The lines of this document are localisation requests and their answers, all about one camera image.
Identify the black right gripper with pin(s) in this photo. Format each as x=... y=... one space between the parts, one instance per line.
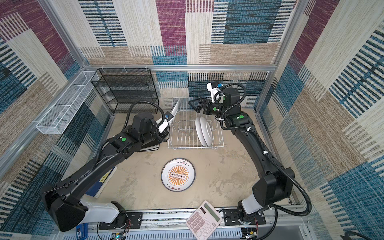
x=207 y=102

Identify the white round plate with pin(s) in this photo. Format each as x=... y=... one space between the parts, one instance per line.
x=207 y=131
x=200 y=132
x=174 y=110
x=178 y=175

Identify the black square plate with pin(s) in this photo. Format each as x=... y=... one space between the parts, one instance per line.
x=150 y=147

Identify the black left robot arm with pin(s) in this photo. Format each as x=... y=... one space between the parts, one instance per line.
x=62 y=200

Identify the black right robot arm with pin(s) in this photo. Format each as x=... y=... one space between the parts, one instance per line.
x=273 y=185

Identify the black mesh shelf rack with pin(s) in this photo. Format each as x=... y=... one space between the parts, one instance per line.
x=120 y=88

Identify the pink calculator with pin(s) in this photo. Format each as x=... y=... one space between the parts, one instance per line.
x=204 y=221

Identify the blue book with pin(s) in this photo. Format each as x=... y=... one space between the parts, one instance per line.
x=96 y=189

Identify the blue utility tool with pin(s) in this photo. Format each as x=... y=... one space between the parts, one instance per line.
x=82 y=231

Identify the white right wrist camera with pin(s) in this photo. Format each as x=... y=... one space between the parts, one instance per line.
x=215 y=89

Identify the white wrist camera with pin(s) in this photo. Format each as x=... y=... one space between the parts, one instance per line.
x=164 y=124
x=215 y=89

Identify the white wire dish rack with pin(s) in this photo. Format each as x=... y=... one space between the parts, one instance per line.
x=183 y=133

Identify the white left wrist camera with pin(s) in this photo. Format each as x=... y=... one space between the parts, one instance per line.
x=164 y=124

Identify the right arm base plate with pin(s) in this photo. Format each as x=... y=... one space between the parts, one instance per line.
x=233 y=217

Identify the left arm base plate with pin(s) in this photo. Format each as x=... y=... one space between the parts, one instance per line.
x=126 y=220

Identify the white wire wall basket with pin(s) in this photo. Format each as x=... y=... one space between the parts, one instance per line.
x=59 y=116

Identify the aluminium front rail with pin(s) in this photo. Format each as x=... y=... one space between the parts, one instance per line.
x=172 y=225

